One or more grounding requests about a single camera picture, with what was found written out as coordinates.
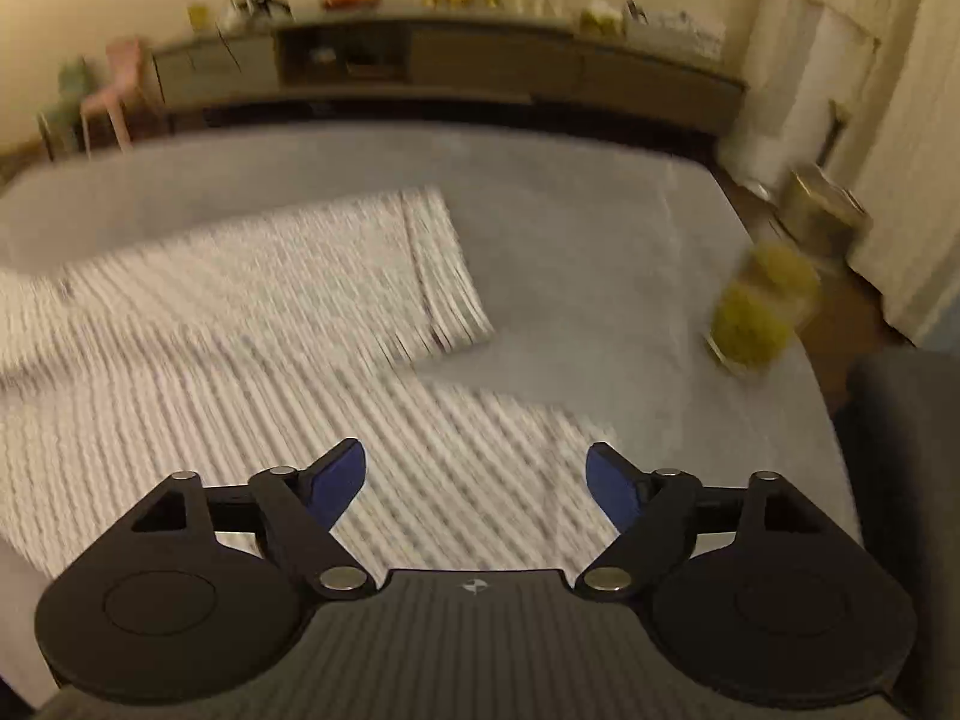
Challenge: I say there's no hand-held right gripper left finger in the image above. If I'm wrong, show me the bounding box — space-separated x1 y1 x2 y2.
131 439 372 602

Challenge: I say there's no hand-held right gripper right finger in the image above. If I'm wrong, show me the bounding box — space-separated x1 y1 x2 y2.
574 441 827 602

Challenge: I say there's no white patterned shirt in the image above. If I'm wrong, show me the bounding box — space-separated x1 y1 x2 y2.
0 186 627 595

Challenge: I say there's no glass vase with yellow flowers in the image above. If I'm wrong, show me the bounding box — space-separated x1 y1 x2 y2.
703 238 824 377

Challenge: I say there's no dark grey chair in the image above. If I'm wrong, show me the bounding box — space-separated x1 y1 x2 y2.
831 347 960 720

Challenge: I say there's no metal trash bin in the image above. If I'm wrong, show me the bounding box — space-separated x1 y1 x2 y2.
775 163 875 265

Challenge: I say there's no long wooden media cabinet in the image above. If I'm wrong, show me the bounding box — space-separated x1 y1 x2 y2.
146 10 751 142

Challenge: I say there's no cream curtain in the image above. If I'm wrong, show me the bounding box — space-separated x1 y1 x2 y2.
718 0 960 347

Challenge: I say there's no pink plastic chair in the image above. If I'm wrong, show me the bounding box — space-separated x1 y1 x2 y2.
79 37 164 152

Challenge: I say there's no white storage box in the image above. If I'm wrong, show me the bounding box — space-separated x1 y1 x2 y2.
625 0 726 55

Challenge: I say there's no yellow box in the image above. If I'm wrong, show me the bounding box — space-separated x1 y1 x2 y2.
580 0 628 36

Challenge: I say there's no green plastic chair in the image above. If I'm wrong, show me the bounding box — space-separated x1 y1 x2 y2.
36 58 100 163

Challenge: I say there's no black tripod gadget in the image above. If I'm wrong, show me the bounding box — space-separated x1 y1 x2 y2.
223 0 295 29

